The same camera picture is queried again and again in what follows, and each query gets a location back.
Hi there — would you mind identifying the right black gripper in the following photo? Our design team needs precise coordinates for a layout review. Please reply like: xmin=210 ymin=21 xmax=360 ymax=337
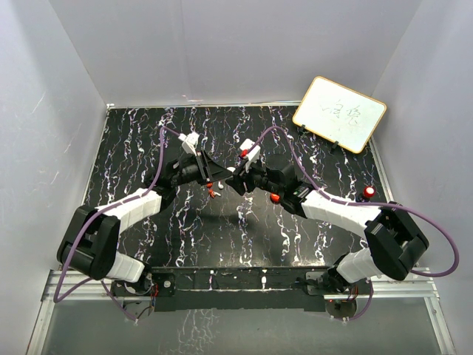
xmin=227 ymin=156 xmax=283 ymax=197

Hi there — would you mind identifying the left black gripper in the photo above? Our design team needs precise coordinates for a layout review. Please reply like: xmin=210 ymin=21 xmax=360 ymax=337
xmin=171 ymin=150 xmax=233 ymax=188

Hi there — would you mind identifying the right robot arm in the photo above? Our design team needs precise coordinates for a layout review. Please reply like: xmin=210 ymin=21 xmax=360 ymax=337
xmin=226 ymin=162 xmax=429 ymax=294

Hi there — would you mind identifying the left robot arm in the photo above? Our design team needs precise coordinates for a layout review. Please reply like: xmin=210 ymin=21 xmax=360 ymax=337
xmin=57 ymin=151 xmax=233 ymax=295

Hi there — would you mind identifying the red ball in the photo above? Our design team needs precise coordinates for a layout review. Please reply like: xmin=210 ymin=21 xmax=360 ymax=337
xmin=270 ymin=193 xmax=280 ymax=204

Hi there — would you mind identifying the small whiteboard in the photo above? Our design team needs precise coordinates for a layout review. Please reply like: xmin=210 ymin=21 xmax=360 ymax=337
xmin=293 ymin=76 xmax=387 ymax=154

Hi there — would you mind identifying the red emergency stop button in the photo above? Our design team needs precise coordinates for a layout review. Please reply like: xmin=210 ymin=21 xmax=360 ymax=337
xmin=358 ymin=186 xmax=376 ymax=203

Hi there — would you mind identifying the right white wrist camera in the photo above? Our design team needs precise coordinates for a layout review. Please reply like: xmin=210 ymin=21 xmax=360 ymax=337
xmin=239 ymin=138 xmax=260 ymax=172

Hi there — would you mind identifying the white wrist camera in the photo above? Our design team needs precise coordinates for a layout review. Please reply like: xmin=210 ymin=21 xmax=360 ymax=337
xmin=239 ymin=138 xmax=260 ymax=172
xmin=178 ymin=132 xmax=200 ymax=155

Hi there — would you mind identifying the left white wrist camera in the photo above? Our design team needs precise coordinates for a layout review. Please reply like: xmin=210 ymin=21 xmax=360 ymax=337
xmin=178 ymin=132 xmax=200 ymax=155

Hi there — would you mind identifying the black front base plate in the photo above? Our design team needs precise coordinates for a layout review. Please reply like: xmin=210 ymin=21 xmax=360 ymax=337
xmin=110 ymin=266 xmax=374 ymax=314

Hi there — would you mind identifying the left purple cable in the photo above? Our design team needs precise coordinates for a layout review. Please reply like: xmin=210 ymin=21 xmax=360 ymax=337
xmin=53 ymin=126 xmax=186 ymax=322

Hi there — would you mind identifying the purple cable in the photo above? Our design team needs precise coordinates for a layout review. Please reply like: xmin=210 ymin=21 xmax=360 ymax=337
xmin=53 ymin=126 xmax=186 ymax=322
xmin=239 ymin=126 xmax=460 ymax=321

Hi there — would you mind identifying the aluminium frame rail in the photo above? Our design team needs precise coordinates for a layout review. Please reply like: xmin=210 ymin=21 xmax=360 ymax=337
xmin=27 ymin=267 xmax=456 ymax=354

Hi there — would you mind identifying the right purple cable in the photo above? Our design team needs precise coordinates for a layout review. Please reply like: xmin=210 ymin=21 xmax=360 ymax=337
xmin=239 ymin=126 xmax=460 ymax=321

